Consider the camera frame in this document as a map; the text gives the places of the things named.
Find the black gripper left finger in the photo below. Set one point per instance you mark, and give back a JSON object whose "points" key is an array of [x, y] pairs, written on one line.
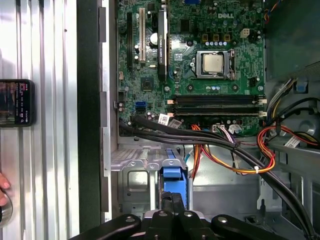
{"points": [[160, 227]]}

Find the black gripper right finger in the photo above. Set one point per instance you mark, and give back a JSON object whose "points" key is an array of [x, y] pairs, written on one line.
{"points": [[192, 227]]}

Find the hard disk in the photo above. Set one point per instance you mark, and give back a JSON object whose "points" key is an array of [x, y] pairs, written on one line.
{"points": [[175, 185]]}

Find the small round tool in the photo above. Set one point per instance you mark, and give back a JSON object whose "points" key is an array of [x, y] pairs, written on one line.
{"points": [[6, 215]]}

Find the person's hand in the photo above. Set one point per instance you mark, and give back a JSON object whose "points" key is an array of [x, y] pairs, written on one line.
{"points": [[3, 183]]}

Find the black RAM slot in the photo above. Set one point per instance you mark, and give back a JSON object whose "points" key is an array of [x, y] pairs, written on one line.
{"points": [[215, 99], [215, 111]]}

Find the grey metal drive cage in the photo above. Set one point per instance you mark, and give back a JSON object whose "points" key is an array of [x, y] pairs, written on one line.
{"points": [[300, 160]]}

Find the black open PC case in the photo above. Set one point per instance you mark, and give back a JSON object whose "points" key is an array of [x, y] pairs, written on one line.
{"points": [[88, 100]]}

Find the silver CPU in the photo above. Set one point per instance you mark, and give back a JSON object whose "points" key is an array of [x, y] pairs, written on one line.
{"points": [[212, 63]]}

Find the metal CPU socket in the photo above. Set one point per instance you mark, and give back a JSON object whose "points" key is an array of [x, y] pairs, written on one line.
{"points": [[230, 65]]}

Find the black graphics card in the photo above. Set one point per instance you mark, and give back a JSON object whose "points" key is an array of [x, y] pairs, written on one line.
{"points": [[163, 50]]}

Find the black smartphone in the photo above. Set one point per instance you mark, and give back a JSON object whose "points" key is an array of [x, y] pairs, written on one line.
{"points": [[17, 105]]}

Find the black expansion slot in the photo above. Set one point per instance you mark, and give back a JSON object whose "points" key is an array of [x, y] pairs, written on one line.
{"points": [[129, 40]]}

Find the white expansion slot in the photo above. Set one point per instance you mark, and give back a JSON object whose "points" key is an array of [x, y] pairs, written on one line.
{"points": [[142, 35]]}

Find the green motherboard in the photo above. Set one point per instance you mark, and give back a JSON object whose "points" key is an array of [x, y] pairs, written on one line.
{"points": [[190, 30]]}

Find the grey power supply unit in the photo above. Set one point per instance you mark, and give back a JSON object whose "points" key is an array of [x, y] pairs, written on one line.
{"points": [[292, 37]]}

